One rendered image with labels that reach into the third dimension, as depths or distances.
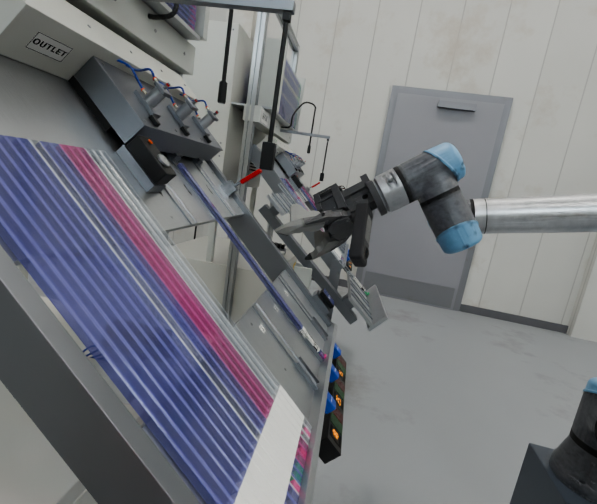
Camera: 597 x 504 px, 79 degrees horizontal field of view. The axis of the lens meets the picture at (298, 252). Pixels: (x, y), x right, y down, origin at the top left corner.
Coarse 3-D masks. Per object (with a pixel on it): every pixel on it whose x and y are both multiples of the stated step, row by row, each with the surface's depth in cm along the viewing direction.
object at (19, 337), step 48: (0, 288) 28; (0, 336) 28; (48, 336) 28; (48, 384) 28; (96, 384) 29; (48, 432) 29; (96, 432) 28; (144, 432) 30; (96, 480) 29; (144, 480) 28
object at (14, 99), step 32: (0, 64) 46; (0, 96) 42; (32, 96) 47; (64, 96) 54; (0, 128) 39; (32, 128) 43; (64, 128) 49; (96, 128) 56; (160, 192) 61; (192, 192) 73; (160, 224) 55; (192, 224) 64
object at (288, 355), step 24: (288, 288) 87; (264, 312) 67; (312, 312) 92; (264, 336) 61; (288, 336) 70; (312, 336) 81; (264, 360) 56; (288, 360) 64; (312, 360) 73; (288, 384) 58; (312, 384) 65; (168, 456) 32
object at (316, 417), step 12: (324, 348) 82; (324, 360) 75; (324, 372) 70; (324, 384) 65; (324, 396) 62; (312, 408) 59; (324, 408) 59; (312, 420) 56; (312, 432) 53; (312, 444) 50; (312, 456) 47; (312, 468) 46; (312, 480) 44; (300, 492) 42; (312, 492) 42
